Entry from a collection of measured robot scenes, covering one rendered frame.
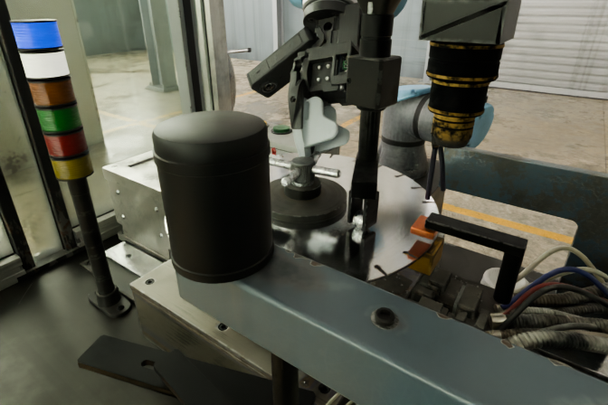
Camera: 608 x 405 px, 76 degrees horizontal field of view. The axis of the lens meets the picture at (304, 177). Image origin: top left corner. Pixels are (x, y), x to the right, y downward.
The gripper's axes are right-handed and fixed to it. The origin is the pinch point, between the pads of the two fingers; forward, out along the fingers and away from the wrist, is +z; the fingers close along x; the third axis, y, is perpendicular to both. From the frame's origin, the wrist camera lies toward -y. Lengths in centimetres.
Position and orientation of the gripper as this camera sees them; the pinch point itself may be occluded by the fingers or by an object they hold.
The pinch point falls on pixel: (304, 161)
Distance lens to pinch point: 51.0
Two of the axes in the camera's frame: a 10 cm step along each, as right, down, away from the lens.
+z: -0.8, 9.9, -1.2
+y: 8.6, 0.1, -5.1
